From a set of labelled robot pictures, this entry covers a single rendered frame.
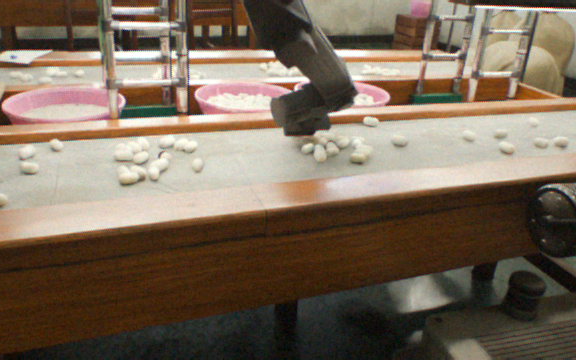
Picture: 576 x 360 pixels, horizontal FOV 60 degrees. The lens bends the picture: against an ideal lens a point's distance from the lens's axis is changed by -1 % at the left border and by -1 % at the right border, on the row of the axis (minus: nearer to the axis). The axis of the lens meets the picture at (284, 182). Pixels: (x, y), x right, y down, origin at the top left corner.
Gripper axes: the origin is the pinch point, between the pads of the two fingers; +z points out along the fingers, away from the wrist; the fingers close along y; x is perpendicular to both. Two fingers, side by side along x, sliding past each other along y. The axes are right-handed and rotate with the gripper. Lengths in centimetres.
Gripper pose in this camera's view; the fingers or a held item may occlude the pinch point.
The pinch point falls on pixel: (292, 131)
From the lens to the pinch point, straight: 113.6
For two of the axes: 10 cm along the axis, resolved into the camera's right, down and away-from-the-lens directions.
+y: -9.3, 1.0, -3.5
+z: -3.1, 2.7, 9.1
